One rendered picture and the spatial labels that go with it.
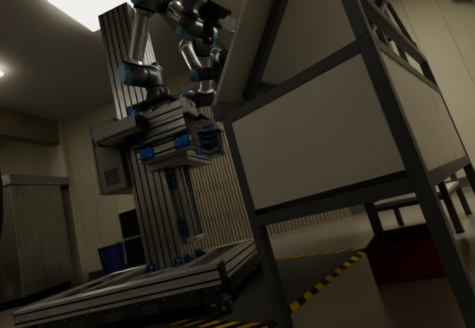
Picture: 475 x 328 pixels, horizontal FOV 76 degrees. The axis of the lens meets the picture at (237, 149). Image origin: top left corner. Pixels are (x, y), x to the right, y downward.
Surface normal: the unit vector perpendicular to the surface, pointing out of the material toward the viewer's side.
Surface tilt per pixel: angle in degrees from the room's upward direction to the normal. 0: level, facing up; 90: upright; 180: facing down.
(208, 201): 90
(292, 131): 90
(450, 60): 90
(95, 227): 90
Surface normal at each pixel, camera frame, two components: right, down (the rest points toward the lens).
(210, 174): -0.28, -0.12
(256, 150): -0.66, 0.03
